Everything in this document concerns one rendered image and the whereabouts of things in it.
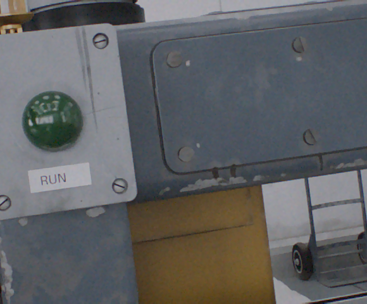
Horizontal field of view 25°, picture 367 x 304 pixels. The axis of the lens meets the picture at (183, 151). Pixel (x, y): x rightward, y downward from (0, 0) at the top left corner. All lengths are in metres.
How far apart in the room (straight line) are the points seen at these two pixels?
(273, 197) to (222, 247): 5.15
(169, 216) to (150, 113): 0.26
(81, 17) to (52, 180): 0.19
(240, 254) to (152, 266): 0.08
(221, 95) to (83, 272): 0.13
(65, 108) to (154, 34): 0.10
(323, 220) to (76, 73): 5.68
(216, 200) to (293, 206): 5.26
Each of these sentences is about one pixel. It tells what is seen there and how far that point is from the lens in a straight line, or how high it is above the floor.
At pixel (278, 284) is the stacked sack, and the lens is 4.07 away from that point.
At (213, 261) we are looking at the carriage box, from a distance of 0.79.
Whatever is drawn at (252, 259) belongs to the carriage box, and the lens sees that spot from 0.80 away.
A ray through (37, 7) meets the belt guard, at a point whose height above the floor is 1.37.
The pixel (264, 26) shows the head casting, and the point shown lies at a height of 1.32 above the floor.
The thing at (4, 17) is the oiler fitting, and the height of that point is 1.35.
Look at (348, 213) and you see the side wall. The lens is 6.14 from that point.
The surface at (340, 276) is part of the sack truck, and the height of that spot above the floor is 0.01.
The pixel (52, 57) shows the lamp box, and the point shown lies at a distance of 0.42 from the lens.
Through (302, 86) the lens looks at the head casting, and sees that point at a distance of 0.50.
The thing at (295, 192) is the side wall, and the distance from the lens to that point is 5.98.
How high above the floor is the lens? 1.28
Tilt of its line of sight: 3 degrees down
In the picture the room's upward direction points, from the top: 7 degrees counter-clockwise
